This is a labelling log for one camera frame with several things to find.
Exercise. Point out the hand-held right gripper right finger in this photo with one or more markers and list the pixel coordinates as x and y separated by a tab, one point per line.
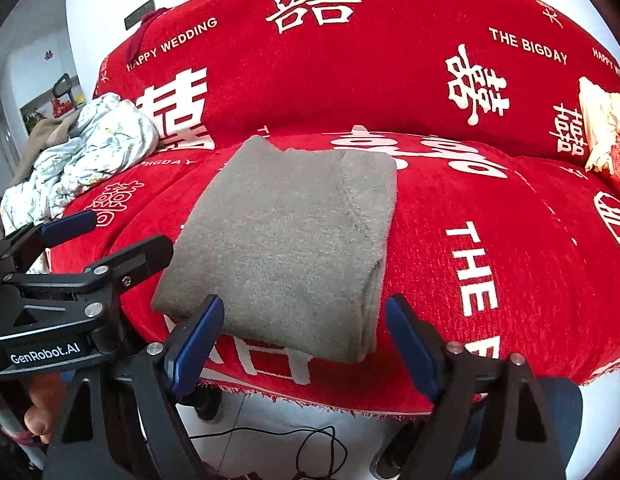
415	350

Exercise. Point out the brown cloth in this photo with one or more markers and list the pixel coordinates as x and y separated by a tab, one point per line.
45	135

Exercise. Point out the red printed sofa cover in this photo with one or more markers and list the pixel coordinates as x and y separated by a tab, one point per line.
415	85

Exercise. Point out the framed wall picture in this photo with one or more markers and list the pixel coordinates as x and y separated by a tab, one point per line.
40	110

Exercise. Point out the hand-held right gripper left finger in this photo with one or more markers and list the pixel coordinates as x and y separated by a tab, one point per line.
195	345

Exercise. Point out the dark shoe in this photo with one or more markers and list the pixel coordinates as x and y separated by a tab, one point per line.
390	460

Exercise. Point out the white floral cloth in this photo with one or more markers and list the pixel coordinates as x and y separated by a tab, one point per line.
105	135

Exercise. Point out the person's blue jeans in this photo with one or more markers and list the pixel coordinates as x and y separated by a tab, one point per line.
560	410

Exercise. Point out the grey knit sweater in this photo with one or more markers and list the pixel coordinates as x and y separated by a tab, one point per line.
290	240

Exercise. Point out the dark wall plaque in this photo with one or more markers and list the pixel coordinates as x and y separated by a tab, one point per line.
139	14

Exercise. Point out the cream and red cloth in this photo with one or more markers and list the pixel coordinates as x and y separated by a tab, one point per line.
597	115

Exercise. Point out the person's left hand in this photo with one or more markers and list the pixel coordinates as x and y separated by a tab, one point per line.
42	410

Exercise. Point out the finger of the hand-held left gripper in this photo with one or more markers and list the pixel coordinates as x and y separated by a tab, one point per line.
135	257
70	226

